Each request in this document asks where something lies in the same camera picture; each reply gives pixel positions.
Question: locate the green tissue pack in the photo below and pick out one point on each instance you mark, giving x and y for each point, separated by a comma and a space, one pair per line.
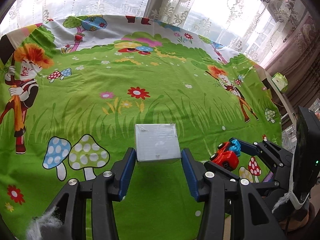
280, 81

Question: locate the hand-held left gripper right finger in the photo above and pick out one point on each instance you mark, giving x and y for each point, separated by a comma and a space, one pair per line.
191, 177

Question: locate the white lace curtain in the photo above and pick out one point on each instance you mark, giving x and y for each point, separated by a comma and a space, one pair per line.
100, 0

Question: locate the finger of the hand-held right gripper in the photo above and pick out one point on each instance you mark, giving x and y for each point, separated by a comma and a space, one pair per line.
250, 147
262, 186

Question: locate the small silver-white cube box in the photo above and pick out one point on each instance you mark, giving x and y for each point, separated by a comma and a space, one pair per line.
157, 142

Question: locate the green cartoon printed blanket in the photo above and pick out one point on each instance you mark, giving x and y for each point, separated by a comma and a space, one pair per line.
150, 80

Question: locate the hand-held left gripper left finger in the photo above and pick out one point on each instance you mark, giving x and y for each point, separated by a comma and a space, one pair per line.
126, 172

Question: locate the red toy car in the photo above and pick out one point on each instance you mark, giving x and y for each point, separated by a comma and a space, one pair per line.
226, 158

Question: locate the person's right hand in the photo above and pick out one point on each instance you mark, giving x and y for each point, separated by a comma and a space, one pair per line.
301, 218

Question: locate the patterned brown curtain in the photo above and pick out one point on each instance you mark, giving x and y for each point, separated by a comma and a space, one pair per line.
300, 62

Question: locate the blue toy car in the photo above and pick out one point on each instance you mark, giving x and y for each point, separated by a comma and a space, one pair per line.
235, 148

